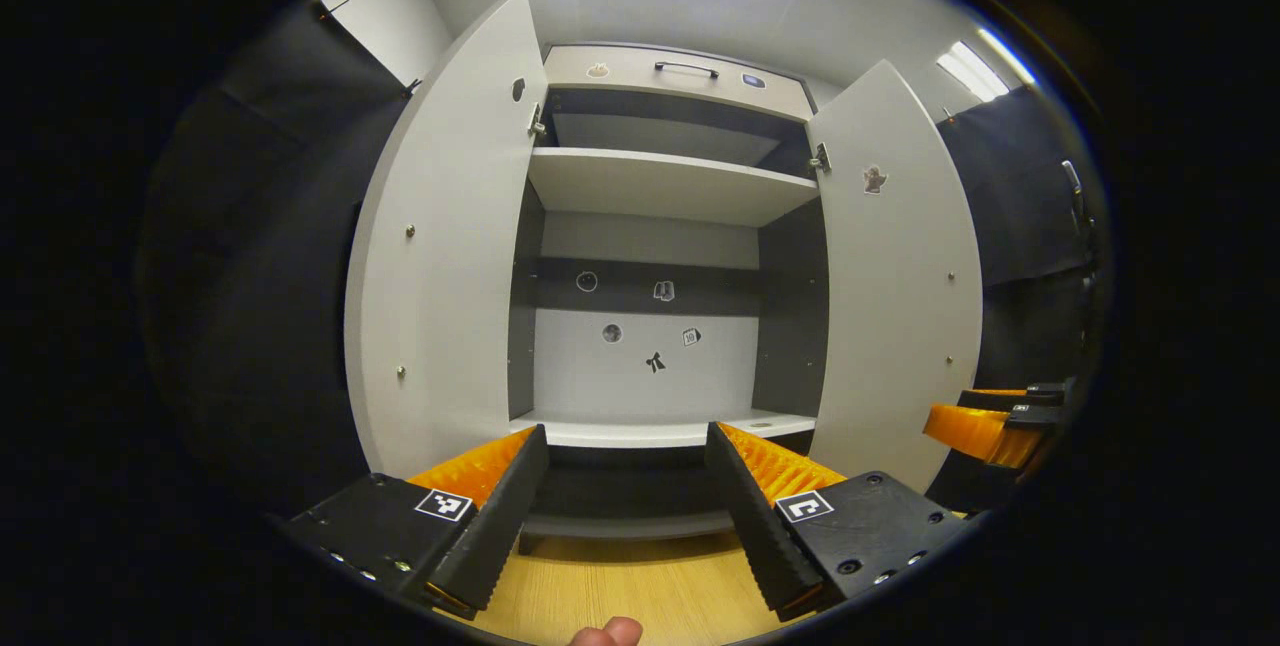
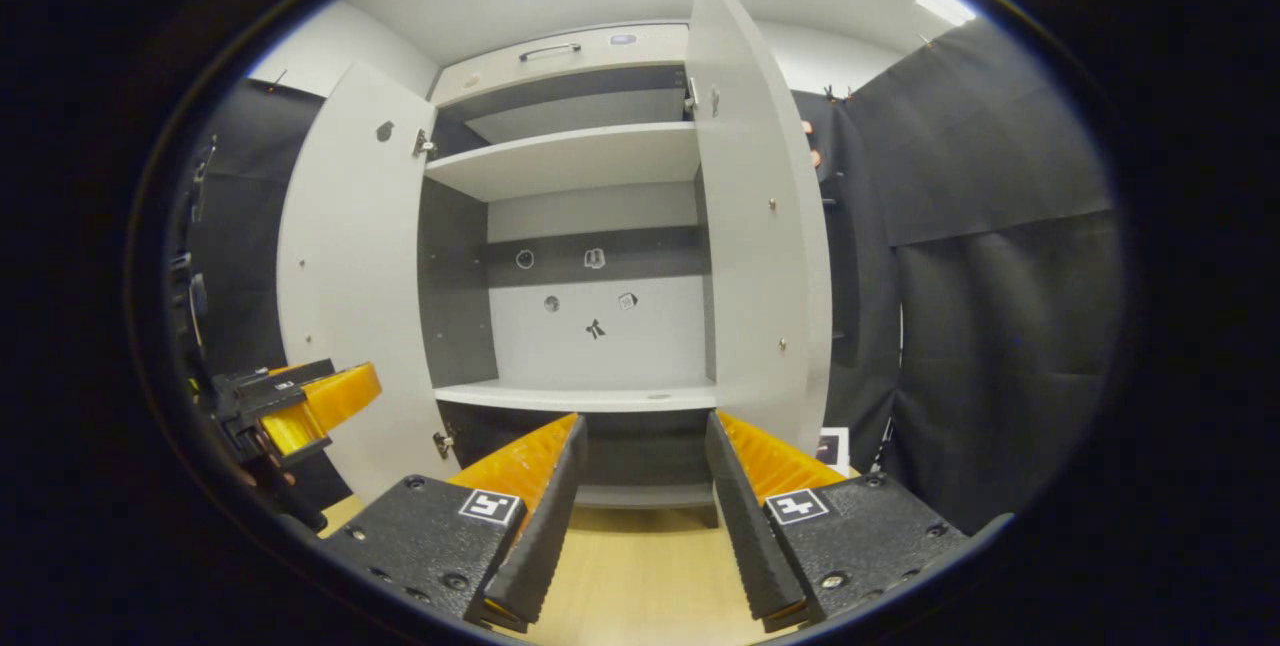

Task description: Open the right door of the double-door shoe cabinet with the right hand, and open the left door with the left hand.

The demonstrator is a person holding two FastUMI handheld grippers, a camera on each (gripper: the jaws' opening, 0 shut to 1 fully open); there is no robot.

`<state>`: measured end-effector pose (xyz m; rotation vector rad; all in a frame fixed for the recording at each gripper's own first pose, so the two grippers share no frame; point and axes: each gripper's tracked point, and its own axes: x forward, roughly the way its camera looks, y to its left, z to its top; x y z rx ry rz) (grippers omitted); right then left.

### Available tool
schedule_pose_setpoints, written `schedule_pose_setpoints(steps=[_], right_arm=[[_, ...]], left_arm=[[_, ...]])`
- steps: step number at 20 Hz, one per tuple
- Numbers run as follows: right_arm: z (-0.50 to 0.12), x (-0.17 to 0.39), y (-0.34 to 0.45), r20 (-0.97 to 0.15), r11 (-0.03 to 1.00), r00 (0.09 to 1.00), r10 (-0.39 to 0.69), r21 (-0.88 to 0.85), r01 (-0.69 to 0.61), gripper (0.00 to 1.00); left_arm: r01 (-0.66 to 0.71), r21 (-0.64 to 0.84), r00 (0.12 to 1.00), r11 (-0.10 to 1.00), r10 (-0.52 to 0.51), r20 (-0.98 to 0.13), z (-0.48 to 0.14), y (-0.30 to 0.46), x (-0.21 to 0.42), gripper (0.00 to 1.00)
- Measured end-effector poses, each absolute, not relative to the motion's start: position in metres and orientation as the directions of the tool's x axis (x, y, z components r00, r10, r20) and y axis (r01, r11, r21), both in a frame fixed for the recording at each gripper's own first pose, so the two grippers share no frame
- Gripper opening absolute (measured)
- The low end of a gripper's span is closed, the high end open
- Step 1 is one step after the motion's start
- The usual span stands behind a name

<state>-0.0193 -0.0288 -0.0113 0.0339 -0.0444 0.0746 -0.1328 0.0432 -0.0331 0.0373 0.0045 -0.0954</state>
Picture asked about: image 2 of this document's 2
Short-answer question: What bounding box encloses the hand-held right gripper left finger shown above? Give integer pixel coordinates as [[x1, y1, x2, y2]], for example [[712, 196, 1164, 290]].
[[318, 412, 589, 634]]

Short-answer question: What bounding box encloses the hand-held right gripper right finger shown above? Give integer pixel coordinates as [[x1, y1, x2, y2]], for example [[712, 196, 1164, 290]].
[[704, 410, 976, 634]]

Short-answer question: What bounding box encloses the grey shoe cabinet door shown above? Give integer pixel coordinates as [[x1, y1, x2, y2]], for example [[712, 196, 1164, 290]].
[[685, 0, 834, 457], [276, 61, 453, 505]]

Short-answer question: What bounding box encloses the grey double-door shoe cabinet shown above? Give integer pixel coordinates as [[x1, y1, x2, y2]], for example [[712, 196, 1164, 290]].
[[275, 0, 834, 530]]

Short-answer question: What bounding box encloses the grey cabinet shelf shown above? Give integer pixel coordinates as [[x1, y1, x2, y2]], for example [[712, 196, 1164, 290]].
[[433, 378, 719, 414], [425, 122, 701, 203]]

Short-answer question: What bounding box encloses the grey cabinet drawer front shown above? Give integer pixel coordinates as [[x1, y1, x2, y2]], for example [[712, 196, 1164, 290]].
[[430, 23, 691, 109]]

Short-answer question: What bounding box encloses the white printed card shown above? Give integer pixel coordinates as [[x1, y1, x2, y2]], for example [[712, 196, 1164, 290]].
[[815, 427, 852, 477]]

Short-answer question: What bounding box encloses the black backdrop cloth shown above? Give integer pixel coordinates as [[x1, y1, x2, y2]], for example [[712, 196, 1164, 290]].
[[180, 18, 1126, 537]]

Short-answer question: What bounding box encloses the ceiling light panel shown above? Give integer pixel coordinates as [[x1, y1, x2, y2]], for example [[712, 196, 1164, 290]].
[[915, 0, 978, 28]]

